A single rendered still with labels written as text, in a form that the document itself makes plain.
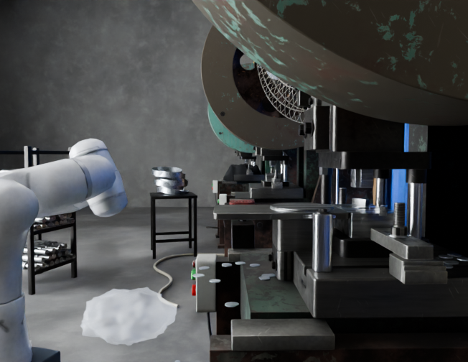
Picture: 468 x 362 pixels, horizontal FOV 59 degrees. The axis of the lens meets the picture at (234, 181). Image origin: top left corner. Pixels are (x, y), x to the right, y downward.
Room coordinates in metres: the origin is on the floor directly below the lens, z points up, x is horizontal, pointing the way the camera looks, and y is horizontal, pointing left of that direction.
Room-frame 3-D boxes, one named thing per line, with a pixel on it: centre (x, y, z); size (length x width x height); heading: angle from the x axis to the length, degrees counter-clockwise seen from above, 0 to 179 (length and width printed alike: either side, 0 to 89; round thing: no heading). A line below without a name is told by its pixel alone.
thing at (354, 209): (0.82, -0.26, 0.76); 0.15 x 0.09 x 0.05; 1
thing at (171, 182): (3.83, 0.57, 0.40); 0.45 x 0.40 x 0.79; 13
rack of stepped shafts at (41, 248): (2.89, 1.40, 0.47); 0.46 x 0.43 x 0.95; 71
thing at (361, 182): (0.82, -0.25, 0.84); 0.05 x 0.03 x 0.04; 1
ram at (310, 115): (0.82, -0.22, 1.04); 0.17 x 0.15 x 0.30; 91
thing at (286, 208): (0.82, -0.09, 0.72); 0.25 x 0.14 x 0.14; 91
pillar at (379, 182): (0.91, -0.32, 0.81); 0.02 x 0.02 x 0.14
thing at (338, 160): (0.82, -0.26, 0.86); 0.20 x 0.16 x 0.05; 1
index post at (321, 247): (0.64, -0.14, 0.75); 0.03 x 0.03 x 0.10; 1
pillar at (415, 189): (0.74, -0.32, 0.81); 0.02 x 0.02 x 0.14
